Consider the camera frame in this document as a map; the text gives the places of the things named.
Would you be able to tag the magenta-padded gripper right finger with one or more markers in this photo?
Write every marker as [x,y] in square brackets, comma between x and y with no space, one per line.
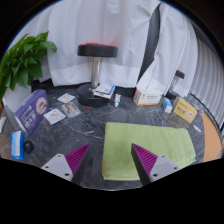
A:
[160,166]

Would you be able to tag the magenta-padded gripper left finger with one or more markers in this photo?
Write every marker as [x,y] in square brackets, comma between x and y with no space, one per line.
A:
[61,165]

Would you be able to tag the green towel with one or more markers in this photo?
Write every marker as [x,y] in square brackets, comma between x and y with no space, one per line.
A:
[156,138]

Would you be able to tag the small black round object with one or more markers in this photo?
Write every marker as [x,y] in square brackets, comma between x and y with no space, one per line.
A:
[28,147]

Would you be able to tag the blue and white box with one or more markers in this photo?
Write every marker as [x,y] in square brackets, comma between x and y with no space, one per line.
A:
[17,145]

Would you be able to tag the white printed sachet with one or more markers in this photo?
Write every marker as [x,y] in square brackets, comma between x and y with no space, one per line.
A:
[54,116]

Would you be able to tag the small white sachet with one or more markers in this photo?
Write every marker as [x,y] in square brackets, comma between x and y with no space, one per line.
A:
[197,128]

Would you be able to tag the blister pack of pills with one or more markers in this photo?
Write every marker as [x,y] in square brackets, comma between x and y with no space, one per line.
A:
[70,109]

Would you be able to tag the orange-topped table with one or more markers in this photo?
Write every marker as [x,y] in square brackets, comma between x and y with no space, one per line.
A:
[211,140]

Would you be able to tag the purple cardboard box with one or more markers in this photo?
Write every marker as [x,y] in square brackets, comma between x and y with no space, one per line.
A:
[30,113]

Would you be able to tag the small blue-white box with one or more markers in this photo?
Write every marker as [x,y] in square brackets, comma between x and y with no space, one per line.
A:
[168,105]

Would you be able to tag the yellow cardboard box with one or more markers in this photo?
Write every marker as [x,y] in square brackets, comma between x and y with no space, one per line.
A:
[185,110]

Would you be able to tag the small purple item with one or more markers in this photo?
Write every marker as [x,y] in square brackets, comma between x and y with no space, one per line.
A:
[200,113]

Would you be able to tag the white flat sachet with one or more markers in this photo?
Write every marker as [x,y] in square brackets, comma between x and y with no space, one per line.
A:
[66,98]

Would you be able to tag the white and orange box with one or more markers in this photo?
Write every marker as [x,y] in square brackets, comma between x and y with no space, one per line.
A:
[147,97]

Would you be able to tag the white tube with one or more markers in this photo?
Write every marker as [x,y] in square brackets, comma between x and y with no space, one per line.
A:
[117,100]

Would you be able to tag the stack of white-blue boxes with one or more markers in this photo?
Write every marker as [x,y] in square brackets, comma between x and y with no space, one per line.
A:
[104,90]

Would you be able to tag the black red-rimmed bar stool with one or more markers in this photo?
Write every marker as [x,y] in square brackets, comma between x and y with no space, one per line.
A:
[180,74]
[96,50]

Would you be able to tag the white pleated curtain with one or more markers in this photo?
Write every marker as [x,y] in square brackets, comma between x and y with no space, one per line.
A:
[210,76]

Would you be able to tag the green potted plant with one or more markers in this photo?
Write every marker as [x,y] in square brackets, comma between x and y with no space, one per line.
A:
[23,61]

